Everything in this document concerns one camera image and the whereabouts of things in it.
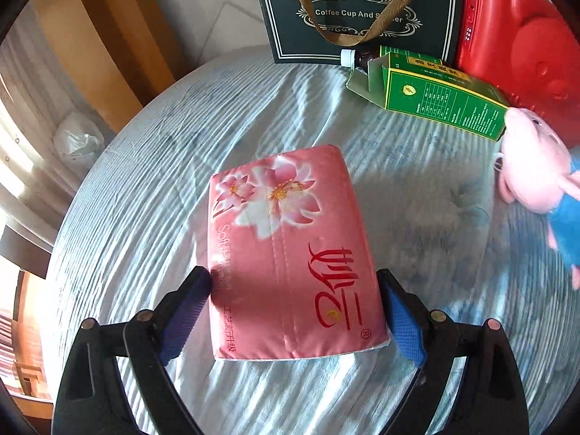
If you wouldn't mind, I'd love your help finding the red bear suitcase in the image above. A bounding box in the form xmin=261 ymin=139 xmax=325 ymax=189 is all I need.
xmin=454 ymin=0 xmax=580 ymax=148

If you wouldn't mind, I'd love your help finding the dark green gift bag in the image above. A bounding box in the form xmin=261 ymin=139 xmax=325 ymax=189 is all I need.
xmin=251 ymin=0 xmax=467 ymax=66

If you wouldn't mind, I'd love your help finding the wooden frame post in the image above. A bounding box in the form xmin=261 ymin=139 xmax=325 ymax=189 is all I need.
xmin=32 ymin=0 xmax=178 ymax=133

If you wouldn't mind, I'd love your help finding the pink pig plush blue shirt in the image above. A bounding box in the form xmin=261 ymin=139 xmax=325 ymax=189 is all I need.
xmin=496 ymin=106 xmax=580 ymax=290

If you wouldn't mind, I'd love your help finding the clear plastic bag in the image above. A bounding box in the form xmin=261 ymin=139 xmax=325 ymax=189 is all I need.
xmin=53 ymin=111 xmax=104 ymax=160

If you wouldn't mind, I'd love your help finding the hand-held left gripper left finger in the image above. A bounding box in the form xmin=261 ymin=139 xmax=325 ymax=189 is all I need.
xmin=52 ymin=265 xmax=214 ymax=435

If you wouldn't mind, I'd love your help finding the pink tissue pack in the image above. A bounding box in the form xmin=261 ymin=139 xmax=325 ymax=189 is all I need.
xmin=207 ymin=144 xmax=391 ymax=361

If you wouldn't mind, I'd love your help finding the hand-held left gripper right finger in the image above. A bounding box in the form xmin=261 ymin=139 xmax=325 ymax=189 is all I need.
xmin=376 ymin=268 xmax=530 ymax=435

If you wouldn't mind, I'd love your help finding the brown bottle white cap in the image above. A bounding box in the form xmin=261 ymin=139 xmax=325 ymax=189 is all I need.
xmin=340 ymin=48 xmax=386 ymax=70

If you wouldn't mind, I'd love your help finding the green medicine box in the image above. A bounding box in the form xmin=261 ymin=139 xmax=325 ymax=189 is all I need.
xmin=347 ymin=45 xmax=511 ymax=142

